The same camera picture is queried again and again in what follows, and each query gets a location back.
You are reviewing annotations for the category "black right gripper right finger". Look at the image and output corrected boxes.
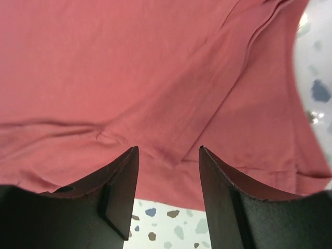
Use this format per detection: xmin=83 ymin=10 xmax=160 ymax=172
xmin=199 ymin=147 xmax=331 ymax=249

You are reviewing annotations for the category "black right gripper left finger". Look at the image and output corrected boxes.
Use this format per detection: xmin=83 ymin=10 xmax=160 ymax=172
xmin=1 ymin=146 xmax=139 ymax=249

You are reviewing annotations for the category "dusty red t shirt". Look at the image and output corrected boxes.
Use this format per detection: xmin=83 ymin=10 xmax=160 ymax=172
xmin=1 ymin=1 xmax=331 ymax=210

